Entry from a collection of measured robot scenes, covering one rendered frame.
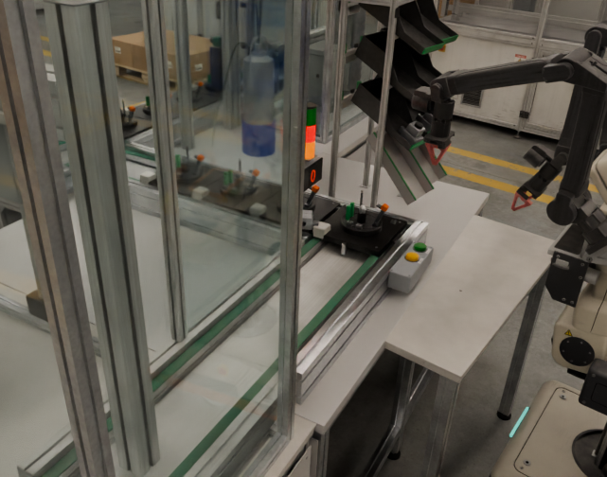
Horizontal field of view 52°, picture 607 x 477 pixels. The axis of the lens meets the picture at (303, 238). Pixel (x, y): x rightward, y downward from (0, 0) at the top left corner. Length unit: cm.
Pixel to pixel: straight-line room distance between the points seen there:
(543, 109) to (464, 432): 378
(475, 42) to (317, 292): 451
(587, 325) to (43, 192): 172
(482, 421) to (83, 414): 223
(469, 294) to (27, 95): 161
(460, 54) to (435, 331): 455
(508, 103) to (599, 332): 418
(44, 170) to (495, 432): 241
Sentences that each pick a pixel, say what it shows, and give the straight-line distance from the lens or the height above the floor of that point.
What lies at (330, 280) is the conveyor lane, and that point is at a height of 92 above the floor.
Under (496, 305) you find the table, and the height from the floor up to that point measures 86.
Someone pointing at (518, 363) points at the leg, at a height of 31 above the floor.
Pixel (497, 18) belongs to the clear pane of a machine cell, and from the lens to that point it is 598.
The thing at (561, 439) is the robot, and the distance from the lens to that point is 248.
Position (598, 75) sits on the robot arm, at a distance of 160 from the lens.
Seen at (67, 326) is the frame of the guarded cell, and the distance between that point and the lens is 72.
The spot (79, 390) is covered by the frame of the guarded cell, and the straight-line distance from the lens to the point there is 78.
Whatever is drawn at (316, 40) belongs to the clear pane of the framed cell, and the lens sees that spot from 295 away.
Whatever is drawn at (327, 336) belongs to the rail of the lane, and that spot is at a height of 96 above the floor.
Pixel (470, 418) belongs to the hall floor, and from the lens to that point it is 284.
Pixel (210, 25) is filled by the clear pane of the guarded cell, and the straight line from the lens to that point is 82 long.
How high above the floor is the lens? 196
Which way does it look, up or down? 30 degrees down
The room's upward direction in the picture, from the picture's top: 2 degrees clockwise
